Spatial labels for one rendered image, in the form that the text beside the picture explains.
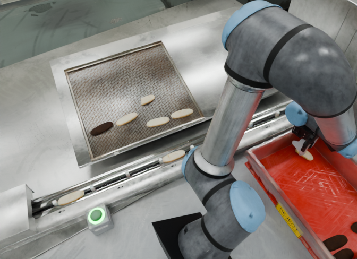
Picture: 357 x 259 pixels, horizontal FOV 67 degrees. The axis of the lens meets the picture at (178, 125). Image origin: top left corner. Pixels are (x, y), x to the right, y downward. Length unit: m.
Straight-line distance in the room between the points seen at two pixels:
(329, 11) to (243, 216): 0.84
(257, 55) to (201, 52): 0.93
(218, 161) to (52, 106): 1.01
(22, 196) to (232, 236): 0.74
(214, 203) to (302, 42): 0.44
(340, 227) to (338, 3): 0.78
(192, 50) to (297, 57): 0.99
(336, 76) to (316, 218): 0.71
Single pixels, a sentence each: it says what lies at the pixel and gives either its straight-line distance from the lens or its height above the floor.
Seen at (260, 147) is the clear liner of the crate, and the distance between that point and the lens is 1.07.
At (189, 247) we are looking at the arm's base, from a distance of 0.78.
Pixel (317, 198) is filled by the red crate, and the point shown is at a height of 0.82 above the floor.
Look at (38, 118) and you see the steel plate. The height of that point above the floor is 0.82.
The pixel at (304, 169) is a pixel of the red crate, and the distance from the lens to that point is 1.18.
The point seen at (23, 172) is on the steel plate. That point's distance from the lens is 1.32.
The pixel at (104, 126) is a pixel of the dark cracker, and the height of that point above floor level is 0.92.
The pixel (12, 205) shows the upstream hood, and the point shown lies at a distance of 1.13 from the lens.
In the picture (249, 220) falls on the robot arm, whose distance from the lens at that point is 0.70.
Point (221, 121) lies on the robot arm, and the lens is 0.62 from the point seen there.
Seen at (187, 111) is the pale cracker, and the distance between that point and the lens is 1.17.
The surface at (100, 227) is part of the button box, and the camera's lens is 1.01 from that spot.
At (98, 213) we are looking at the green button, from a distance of 1.00.
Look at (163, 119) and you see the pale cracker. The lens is 1.15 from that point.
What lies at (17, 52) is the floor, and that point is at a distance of 3.66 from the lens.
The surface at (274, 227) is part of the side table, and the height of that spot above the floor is 0.82.
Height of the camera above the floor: 1.79
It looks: 52 degrees down
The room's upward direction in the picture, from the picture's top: 5 degrees counter-clockwise
